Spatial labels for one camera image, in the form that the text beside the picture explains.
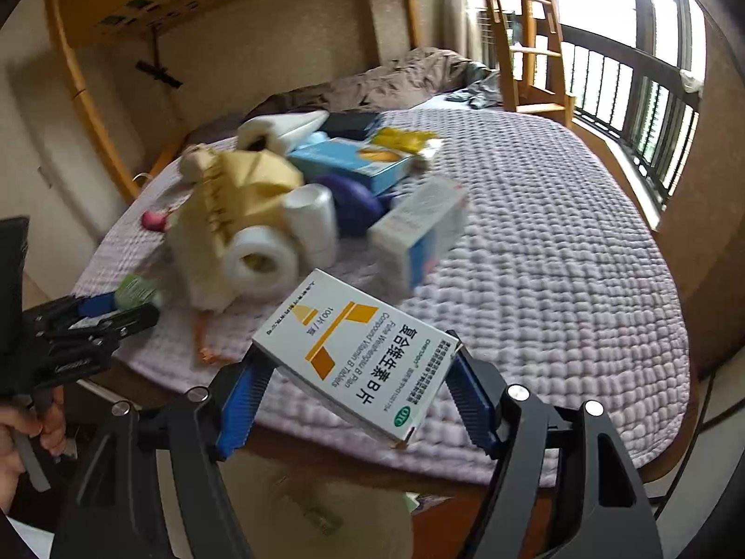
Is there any grey cloth on bed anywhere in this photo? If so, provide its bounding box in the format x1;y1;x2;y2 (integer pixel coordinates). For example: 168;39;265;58
446;72;502;110

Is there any teal blue flat box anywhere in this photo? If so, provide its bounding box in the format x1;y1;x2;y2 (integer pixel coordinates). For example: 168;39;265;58
288;137;412;196

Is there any beige crumpled paper ball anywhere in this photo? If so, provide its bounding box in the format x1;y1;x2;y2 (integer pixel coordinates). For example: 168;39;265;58
178;144;217;183

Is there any dark purple round object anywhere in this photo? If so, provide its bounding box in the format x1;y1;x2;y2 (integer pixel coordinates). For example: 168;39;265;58
316;174;397;237

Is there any white toilet paper roll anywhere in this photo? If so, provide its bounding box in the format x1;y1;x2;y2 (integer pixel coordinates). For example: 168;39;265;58
222;226;299;299

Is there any orange braided bag cord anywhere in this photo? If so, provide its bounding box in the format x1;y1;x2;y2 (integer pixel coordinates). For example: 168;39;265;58
192;310;240;365

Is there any white blue medicine box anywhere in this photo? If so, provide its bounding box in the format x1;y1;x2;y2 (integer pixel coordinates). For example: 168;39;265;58
367;176;468;298

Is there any wooden bunk bed frame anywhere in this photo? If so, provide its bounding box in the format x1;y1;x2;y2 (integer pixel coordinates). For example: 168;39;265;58
43;0;700;498

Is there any yellow packet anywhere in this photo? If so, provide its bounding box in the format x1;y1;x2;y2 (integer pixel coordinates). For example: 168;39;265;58
371;128;445;169

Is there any white pill bottle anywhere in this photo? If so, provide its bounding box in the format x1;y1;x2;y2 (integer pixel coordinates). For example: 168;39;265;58
283;183;339;269

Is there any black wall bracket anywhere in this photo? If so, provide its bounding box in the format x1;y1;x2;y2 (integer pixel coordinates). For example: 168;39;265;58
135;27;183;89

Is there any person's left hand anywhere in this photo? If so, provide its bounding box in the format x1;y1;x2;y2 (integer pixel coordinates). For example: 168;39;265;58
0;386;66;512

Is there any dark balcony railing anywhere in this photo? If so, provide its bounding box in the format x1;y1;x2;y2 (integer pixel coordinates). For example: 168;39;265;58
476;7;704;213

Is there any green lid gum bottle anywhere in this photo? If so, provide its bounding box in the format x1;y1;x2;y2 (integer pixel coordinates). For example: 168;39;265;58
114;274;164;310

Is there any lavender quilted blanket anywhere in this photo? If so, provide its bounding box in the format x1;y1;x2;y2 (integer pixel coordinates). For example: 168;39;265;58
73;109;691;484

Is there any white black fabric item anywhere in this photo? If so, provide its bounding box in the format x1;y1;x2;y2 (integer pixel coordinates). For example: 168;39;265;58
236;110;330;155

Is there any yellow paper shopping bag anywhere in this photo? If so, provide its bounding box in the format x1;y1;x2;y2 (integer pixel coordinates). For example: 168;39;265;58
165;149;303;312

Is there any white orange vitamin box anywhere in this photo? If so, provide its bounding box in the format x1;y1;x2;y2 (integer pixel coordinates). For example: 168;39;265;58
252;269;461;448

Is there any brown rumpled duvet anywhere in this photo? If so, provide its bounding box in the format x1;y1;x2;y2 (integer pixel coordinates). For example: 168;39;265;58
244;47;491;121

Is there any pink elephant toy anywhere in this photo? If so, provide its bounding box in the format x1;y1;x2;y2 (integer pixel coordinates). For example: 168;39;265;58
140;210;170;233

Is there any wooden bed ladder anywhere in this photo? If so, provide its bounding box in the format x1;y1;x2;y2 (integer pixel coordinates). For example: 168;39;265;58
485;0;575;129

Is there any green Doublemint gum bottle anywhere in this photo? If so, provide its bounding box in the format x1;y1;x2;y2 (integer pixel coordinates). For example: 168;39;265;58
303;505;344;536

